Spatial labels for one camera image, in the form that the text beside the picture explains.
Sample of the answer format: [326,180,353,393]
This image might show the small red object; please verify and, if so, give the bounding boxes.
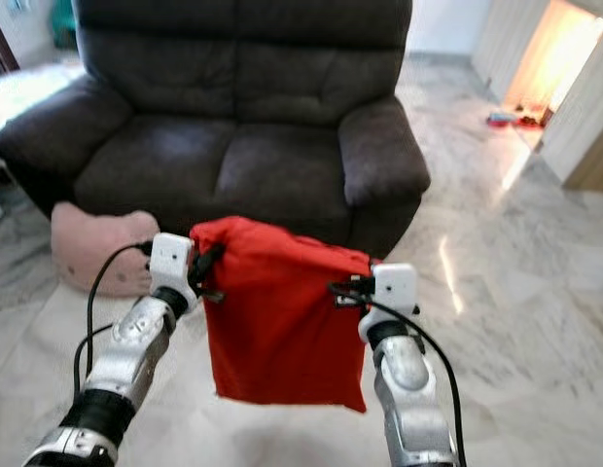
[511,109,551,128]

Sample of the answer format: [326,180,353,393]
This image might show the white door panel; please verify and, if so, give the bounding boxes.
[540,39,603,191]

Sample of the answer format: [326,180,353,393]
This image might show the red pillow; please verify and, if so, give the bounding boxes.
[190,216,375,413]

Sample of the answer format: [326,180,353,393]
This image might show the grey two-seat fabric sofa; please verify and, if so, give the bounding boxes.
[0,0,432,256]

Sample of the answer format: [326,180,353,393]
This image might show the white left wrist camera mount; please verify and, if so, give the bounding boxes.
[150,233,195,290]

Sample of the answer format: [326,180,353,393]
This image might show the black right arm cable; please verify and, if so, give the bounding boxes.
[329,280,468,467]

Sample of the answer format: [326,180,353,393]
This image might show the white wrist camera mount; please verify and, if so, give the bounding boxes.
[150,233,195,290]
[370,263,419,322]

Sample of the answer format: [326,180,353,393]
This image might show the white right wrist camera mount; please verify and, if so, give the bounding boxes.
[370,263,419,322]

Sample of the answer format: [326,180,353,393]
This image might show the white side table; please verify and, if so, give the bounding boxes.
[0,68,74,220]

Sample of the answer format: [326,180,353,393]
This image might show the teal plastic chair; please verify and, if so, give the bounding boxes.
[49,0,79,50]

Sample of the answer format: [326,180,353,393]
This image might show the pink cat-face pillow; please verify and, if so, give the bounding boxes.
[51,201,159,298]

